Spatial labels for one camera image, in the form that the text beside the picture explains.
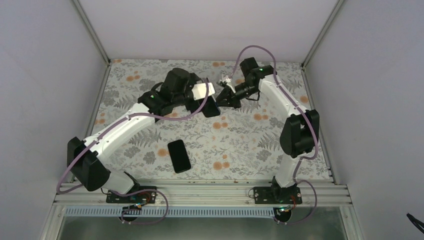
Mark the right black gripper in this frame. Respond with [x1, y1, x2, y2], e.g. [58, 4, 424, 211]
[213, 81, 258, 109]

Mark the black phone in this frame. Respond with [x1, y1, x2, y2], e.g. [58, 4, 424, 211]
[167, 139, 192, 174]

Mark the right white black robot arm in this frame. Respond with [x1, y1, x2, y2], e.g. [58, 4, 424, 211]
[216, 57, 320, 204]

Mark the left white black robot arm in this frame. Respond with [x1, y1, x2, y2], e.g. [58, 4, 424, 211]
[66, 68, 215, 203]

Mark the floral patterned table mat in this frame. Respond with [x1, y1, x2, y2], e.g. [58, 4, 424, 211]
[79, 58, 332, 182]

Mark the black object at edge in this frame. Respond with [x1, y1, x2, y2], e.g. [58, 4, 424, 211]
[406, 213, 424, 234]

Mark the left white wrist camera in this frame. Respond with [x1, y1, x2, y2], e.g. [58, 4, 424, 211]
[191, 82, 216, 101]

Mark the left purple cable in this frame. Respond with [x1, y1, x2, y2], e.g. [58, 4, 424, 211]
[56, 78, 210, 226]

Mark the purple cable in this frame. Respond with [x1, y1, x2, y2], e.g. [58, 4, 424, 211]
[56, 78, 210, 226]
[230, 45, 320, 226]

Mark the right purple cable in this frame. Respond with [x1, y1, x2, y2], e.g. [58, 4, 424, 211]
[230, 45, 320, 226]

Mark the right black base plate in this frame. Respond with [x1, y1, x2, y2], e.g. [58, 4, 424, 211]
[252, 186, 303, 205]

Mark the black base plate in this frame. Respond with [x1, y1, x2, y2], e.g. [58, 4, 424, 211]
[252, 186, 303, 205]
[105, 186, 157, 205]

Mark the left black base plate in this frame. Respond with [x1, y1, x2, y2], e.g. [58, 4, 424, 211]
[105, 186, 157, 205]

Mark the aluminium rail frame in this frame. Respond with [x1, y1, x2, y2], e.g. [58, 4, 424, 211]
[41, 179, 363, 240]

